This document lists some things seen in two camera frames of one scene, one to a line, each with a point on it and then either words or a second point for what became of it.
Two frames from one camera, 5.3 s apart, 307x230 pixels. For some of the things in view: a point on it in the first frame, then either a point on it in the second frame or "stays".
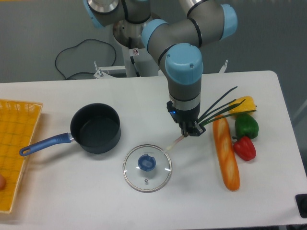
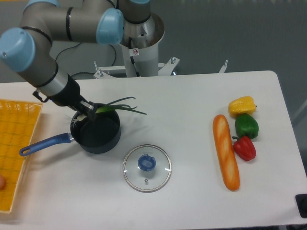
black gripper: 183,117 → 71,97
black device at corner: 301,200 stays
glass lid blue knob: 147,168 stays
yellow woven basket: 18,120 stays
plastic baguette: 224,148 stays
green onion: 225,110 → 108,108
